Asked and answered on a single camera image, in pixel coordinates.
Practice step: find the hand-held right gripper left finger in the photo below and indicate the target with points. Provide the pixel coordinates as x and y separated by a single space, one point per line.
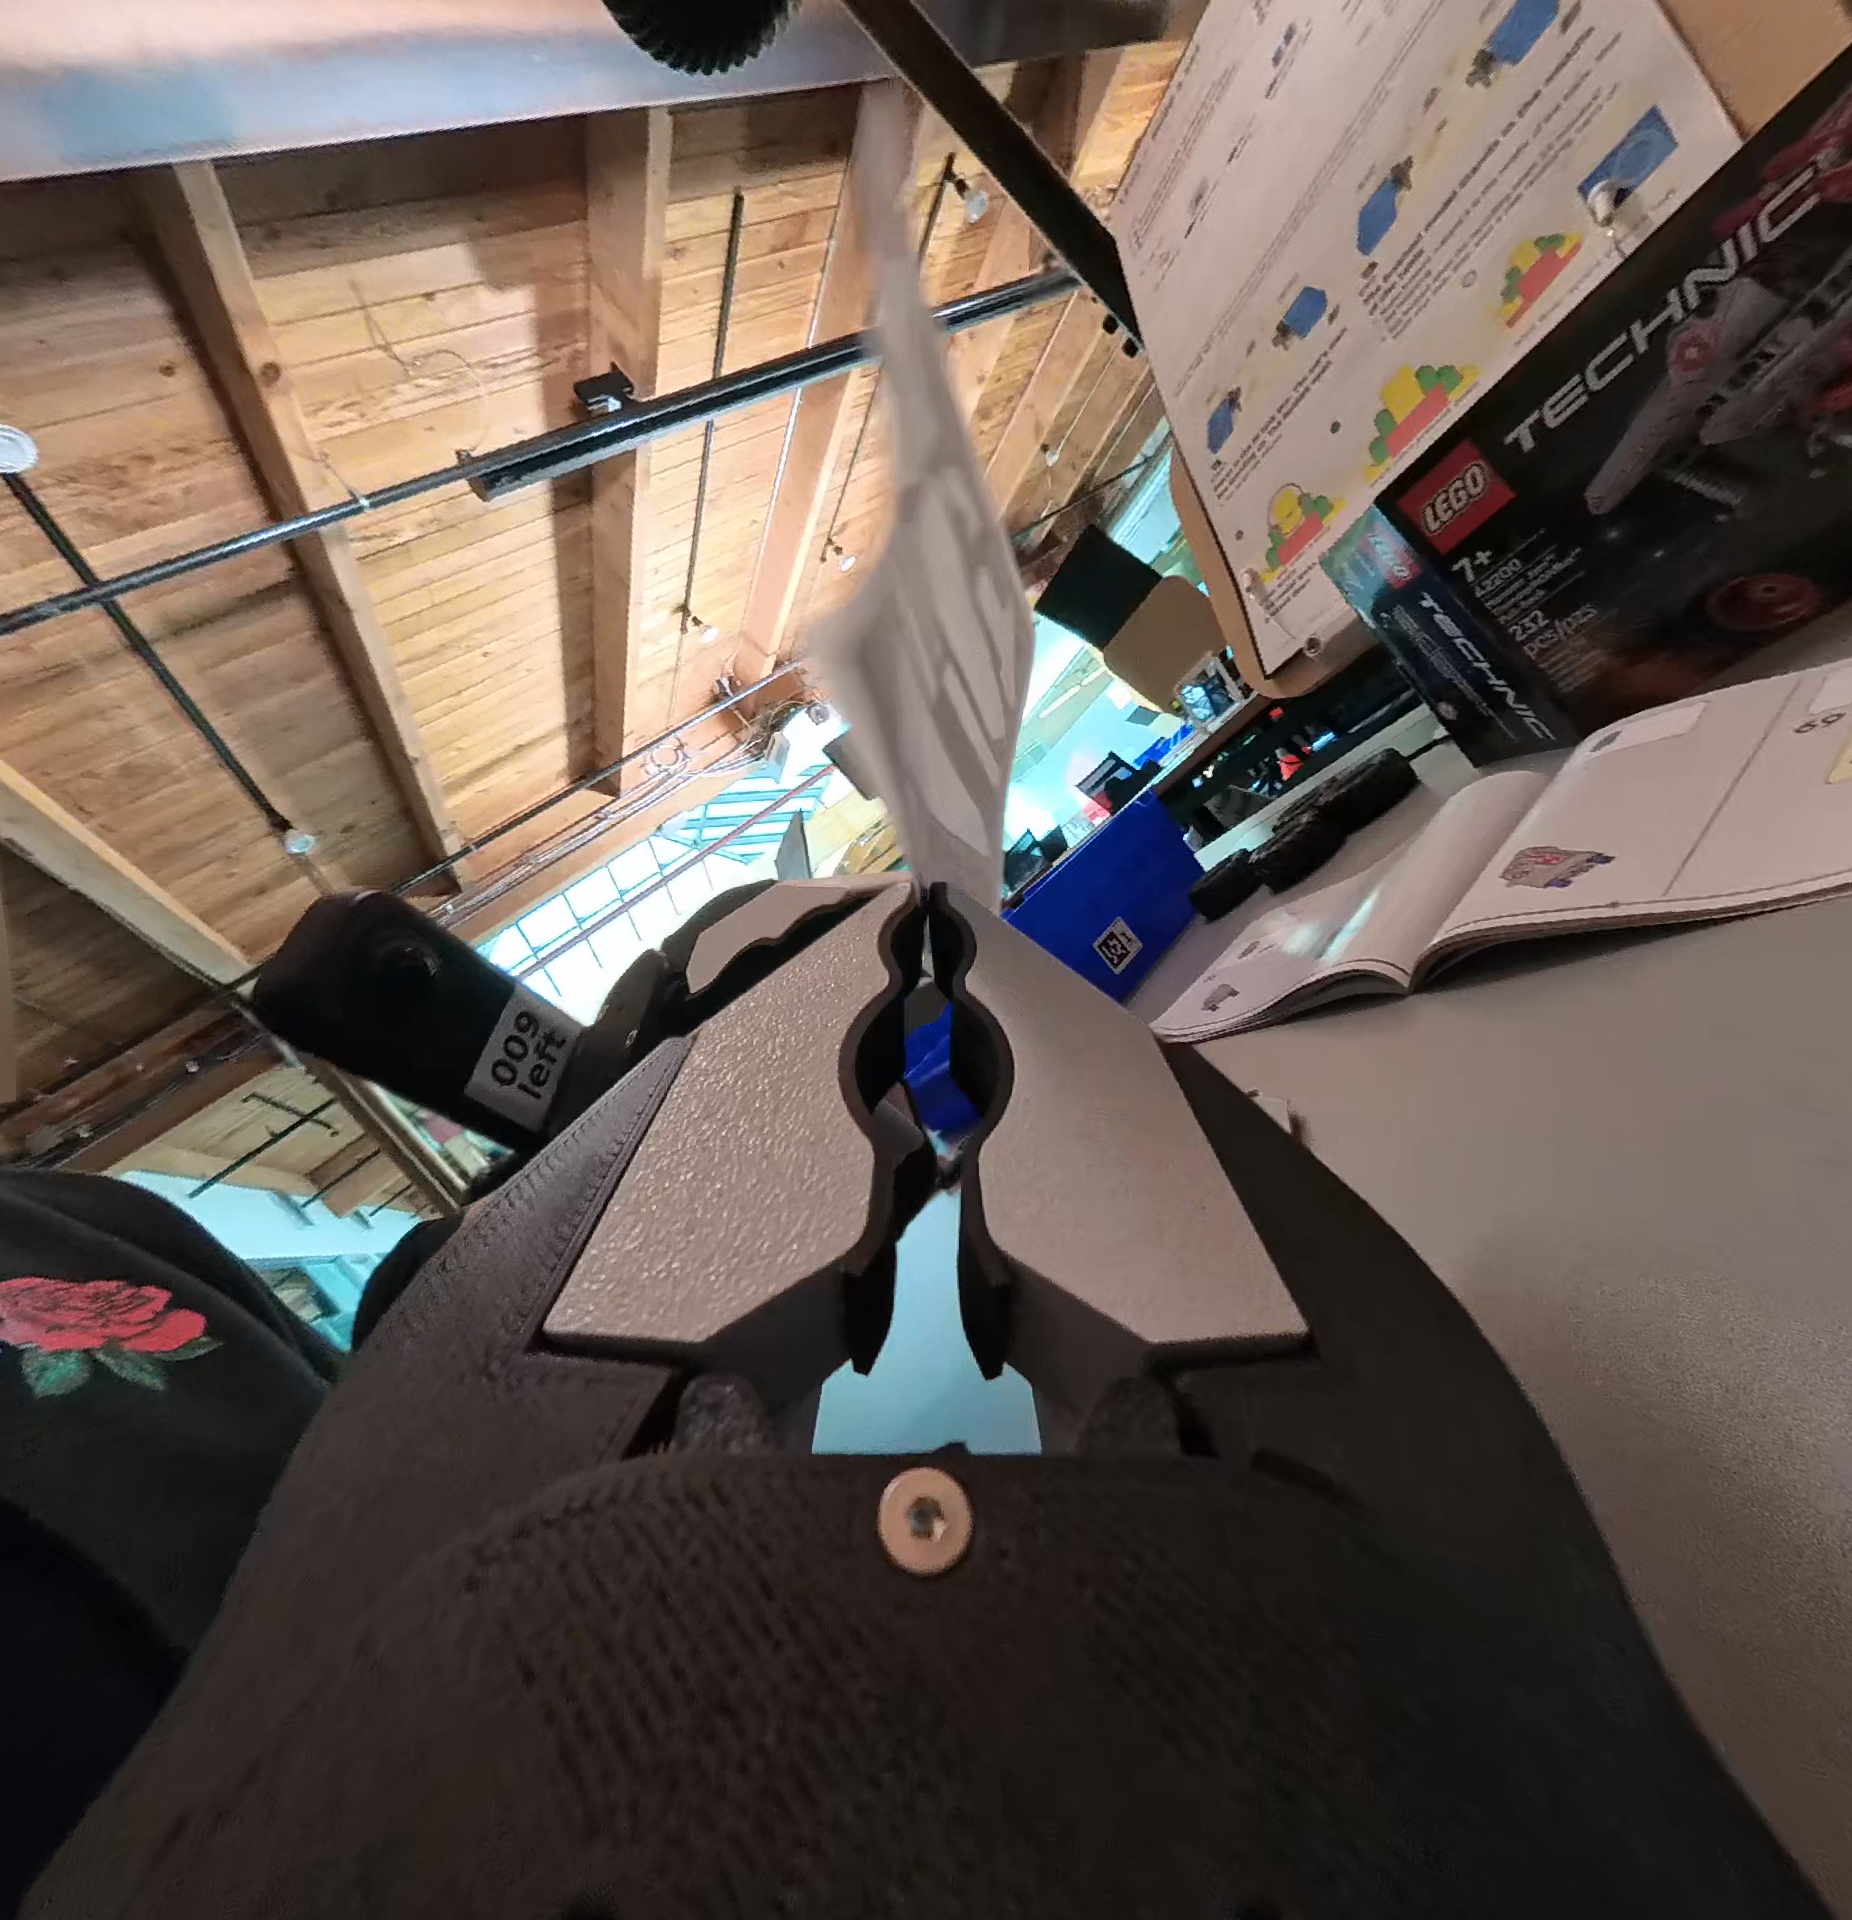
716 1185

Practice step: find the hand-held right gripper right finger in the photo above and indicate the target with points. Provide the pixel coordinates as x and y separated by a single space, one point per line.
1131 1185

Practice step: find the blue storage bin square tag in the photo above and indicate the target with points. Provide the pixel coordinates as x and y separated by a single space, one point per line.
1105 885

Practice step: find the white instruction booklet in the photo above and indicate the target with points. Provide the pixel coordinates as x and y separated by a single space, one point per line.
1615 840

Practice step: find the white red sticker sheet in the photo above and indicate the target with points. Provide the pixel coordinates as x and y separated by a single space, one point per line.
935 600

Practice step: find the grey desk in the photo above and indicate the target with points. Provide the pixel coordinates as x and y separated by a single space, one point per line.
1615 1202

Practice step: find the black toy tire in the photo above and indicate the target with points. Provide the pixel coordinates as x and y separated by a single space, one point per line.
1294 855
1355 785
1219 888

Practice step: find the person's black sweater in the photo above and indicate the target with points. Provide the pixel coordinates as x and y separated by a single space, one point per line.
101 1426

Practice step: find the black tan hanging panel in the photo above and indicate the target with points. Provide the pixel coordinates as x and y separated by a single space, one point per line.
1114 610

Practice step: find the black toy set box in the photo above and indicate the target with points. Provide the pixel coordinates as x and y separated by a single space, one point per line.
1659 496

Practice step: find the grey overhead beam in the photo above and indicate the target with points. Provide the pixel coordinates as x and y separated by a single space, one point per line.
342 92

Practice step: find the black ribbed knob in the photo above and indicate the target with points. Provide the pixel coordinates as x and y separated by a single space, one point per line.
694 30

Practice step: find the printed instruction board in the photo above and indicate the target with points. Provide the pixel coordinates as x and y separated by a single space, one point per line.
1391 225

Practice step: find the black metal pole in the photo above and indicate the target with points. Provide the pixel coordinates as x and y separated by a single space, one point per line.
1003 151

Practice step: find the black ceiling rail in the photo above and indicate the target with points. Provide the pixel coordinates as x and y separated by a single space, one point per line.
566 444

